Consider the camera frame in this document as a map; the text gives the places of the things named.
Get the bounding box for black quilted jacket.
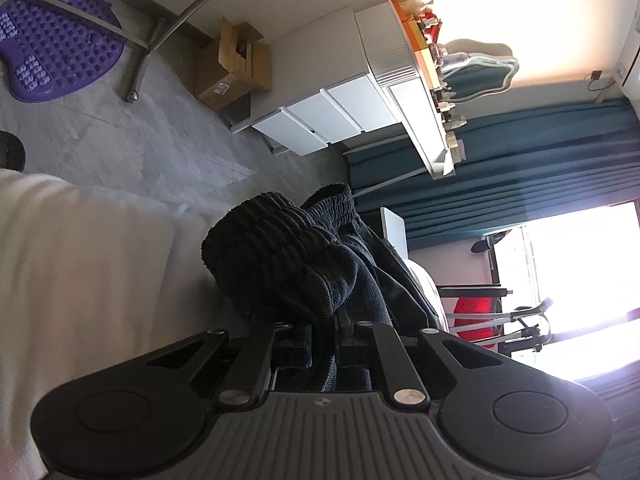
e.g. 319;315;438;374
201;183;440;391

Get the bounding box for pastel bed sheet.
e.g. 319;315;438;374
1;170;217;479

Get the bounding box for left teal curtain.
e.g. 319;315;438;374
347;99;639;250

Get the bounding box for teal curtain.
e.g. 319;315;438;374
582;362;640;480
347;99;639;250

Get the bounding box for window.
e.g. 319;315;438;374
495;203;639;380

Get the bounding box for right teal curtain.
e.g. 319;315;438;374
582;362;640;480

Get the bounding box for white dresser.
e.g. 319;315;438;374
231;0;454;178

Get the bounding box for cardboard box on floor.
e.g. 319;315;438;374
194;18;271;110

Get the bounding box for orange tray with cosmetics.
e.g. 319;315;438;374
390;0;442;67

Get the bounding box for purple massage mat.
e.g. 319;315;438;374
1;0;125;103

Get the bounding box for white air conditioner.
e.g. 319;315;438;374
614;29;640;101

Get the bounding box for wavy frame vanity mirror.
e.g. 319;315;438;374
438;39;520;104

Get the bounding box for metal chair leg frame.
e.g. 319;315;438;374
27;0;210;103

